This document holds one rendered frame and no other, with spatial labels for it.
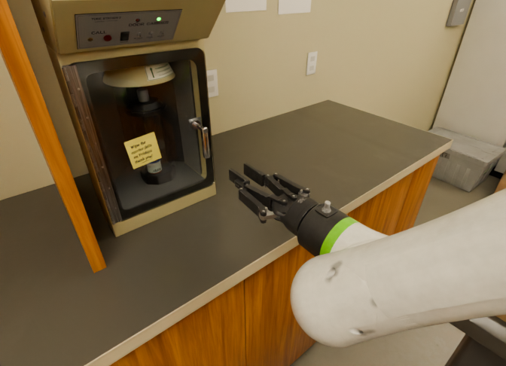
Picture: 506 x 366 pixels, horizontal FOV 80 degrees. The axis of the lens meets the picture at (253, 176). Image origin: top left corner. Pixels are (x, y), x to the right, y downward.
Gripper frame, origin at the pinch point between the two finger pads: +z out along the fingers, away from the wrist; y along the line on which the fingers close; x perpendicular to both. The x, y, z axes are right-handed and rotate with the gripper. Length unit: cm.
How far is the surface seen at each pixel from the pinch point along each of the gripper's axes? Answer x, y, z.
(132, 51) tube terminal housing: -25.2, 12.6, 23.2
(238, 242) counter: 20.5, 1.9, 1.2
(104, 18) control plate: -32.3, 19.2, 14.7
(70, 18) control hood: -32.6, 24.4, 14.5
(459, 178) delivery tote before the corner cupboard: 104, -243, 16
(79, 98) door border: -17.8, 25.5, 22.0
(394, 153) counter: 20, -78, 3
